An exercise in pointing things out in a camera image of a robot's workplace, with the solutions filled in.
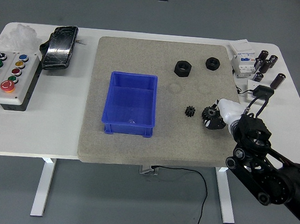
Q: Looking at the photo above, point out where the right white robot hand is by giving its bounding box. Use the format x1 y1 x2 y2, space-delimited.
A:
202 96 246 133

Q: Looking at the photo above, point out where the large black gear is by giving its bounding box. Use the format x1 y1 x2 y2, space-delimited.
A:
200 106 220 128

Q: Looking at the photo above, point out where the small black gear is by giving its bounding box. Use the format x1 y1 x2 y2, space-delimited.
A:
184 105 198 118

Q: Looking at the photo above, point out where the blue plastic bin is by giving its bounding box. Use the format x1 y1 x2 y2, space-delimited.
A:
100 70 160 139

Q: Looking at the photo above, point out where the small black hex nut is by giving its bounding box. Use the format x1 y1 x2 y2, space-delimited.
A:
204 56 222 71

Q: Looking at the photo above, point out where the large black hex nut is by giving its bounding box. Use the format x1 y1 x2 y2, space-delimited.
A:
173 59 193 79

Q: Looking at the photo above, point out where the grey emergency-stop control box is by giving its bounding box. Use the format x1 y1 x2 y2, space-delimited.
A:
0 51 42 113

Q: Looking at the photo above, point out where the black plug adapter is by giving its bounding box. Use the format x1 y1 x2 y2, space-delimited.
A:
252 84 275 99

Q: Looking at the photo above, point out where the white circuit breaker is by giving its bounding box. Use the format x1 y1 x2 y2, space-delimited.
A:
228 49 258 80

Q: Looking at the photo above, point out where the white small carton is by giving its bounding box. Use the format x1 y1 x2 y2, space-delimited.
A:
227 37 256 57

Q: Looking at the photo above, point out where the white table leg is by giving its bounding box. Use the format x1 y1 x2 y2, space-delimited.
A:
211 167 240 224
29 156 58 218

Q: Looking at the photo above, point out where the grey-brown table mat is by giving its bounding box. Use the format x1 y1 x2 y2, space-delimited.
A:
76 34 260 176

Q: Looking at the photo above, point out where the black plastic-wrapped device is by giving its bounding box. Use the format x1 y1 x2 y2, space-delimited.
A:
37 23 80 73

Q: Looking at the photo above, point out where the blue push button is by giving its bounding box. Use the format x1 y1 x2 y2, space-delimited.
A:
16 52 30 63

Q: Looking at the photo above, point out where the yellow push button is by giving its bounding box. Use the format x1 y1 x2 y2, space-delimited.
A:
13 60 27 70

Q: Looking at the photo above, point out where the red push button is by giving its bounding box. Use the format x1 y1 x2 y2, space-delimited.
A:
10 67 23 78

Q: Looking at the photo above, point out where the clear crumpled plastic bag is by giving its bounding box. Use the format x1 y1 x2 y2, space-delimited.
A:
0 21 44 55

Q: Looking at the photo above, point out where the red emergency stop button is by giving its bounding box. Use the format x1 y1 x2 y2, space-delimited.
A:
0 79 16 94

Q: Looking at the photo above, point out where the black plug cord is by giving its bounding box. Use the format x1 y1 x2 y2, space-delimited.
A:
235 85 255 96

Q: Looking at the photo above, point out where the white square wall plate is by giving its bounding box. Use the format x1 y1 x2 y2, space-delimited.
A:
245 79 272 107

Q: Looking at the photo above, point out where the black floor cable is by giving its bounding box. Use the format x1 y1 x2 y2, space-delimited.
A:
147 164 210 224

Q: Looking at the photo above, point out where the grey table frame bracket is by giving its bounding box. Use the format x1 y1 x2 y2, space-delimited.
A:
137 163 160 176

